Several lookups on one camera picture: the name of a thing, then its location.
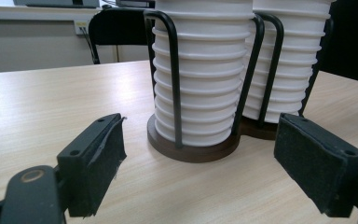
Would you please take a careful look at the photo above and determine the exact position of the lit monitor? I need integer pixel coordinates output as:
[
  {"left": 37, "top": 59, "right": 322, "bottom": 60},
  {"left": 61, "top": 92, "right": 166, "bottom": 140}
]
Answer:
[{"left": 115, "top": 0, "right": 157, "bottom": 8}]

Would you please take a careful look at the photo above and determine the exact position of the white and grey counter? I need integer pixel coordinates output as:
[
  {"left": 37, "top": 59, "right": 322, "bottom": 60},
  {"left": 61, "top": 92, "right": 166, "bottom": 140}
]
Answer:
[{"left": 0, "top": 4, "right": 152, "bottom": 75}]

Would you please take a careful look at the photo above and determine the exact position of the white wall socket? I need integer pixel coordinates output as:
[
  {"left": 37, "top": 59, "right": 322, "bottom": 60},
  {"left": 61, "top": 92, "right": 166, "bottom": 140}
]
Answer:
[{"left": 74, "top": 20, "right": 90, "bottom": 35}]

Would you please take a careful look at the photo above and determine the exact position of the dark curtain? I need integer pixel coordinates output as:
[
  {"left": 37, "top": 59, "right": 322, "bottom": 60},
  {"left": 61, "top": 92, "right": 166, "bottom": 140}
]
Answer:
[{"left": 318, "top": 0, "right": 358, "bottom": 87}]

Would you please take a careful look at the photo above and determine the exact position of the black cable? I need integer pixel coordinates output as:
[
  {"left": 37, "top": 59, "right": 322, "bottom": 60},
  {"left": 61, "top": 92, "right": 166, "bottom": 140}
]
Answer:
[{"left": 79, "top": 27, "right": 97, "bottom": 63}]

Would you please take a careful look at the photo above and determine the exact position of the stack of white paper cups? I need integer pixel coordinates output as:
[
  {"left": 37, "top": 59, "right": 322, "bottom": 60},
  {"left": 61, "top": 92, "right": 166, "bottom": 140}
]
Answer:
[
  {"left": 151, "top": 0, "right": 256, "bottom": 147},
  {"left": 241, "top": 0, "right": 337, "bottom": 124}
]

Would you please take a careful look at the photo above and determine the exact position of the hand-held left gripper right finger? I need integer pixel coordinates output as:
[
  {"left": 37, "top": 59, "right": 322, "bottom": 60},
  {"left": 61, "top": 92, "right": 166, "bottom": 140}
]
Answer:
[{"left": 273, "top": 112, "right": 358, "bottom": 218}]

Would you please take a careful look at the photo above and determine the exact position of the black wire cup holder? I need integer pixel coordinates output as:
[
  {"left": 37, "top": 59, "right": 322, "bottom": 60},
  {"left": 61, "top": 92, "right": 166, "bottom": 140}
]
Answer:
[{"left": 143, "top": 8, "right": 335, "bottom": 163}]

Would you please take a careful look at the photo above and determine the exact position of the black monitor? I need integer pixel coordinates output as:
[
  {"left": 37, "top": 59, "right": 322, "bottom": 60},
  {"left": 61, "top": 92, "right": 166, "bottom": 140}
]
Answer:
[{"left": 24, "top": 0, "right": 101, "bottom": 9}]

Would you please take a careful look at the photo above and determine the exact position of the black chair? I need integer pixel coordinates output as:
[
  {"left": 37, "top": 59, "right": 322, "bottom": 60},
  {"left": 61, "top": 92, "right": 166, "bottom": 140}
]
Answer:
[{"left": 88, "top": 7, "right": 157, "bottom": 65}]

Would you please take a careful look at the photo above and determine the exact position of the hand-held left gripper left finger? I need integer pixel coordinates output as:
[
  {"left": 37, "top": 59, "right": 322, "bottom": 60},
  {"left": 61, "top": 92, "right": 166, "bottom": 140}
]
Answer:
[{"left": 56, "top": 113, "right": 128, "bottom": 218}]

